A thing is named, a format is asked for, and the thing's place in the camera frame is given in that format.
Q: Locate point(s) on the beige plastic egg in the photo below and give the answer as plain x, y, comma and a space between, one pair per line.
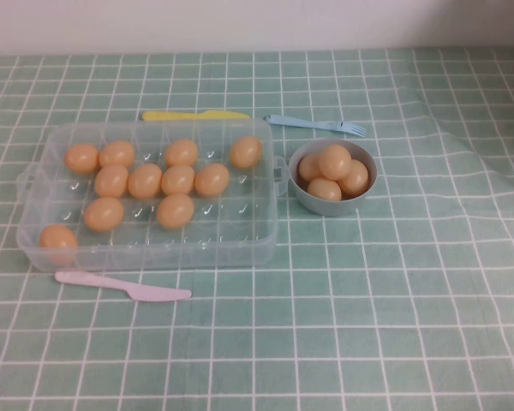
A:
175, 210
212, 180
308, 168
145, 181
104, 214
58, 242
178, 179
335, 162
324, 189
357, 177
246, 151
117, 154
111, 180
181, 152
81, 158

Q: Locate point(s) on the transparent plastic egg box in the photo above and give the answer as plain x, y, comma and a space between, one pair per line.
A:
240, 231

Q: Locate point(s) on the pink plastic knife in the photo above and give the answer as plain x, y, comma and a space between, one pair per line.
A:
111, 283

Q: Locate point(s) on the yellow plastic knife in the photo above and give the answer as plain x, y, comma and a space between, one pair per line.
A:
175, 115

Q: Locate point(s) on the grey-blue round bowl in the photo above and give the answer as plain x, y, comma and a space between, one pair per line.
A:
325, 207

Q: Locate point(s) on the green checked tablecloth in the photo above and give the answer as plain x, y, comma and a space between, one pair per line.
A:
368, 299

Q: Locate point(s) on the blue plastic fork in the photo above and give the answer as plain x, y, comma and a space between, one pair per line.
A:
300, 123

